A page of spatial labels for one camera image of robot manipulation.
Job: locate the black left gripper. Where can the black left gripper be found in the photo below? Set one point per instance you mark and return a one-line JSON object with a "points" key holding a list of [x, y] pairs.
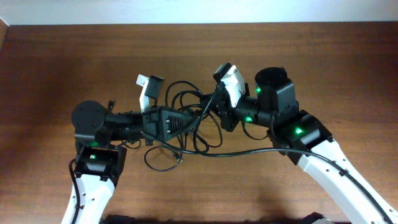
{"points": [[157, 124]]}

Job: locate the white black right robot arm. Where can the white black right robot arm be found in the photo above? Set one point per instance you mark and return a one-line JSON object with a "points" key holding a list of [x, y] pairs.
{"points": [[301, 137]]}

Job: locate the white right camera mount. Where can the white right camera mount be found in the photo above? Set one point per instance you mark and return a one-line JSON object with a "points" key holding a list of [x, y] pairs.
{"points": [[234, 84]]}

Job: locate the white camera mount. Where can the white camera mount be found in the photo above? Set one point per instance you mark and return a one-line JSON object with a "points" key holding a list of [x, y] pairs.
{"points": [[234, 84], [143, 81]]}

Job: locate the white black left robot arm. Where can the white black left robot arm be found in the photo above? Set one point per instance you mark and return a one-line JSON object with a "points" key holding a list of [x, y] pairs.
{"points": [[100, 155]]}

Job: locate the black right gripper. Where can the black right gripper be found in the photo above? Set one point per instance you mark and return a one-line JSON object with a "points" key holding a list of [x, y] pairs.
{"points": [[226, 112]]}

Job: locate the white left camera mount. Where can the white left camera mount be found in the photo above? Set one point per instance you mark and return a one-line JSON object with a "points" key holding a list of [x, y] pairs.
{"points": [[143, 81]]}

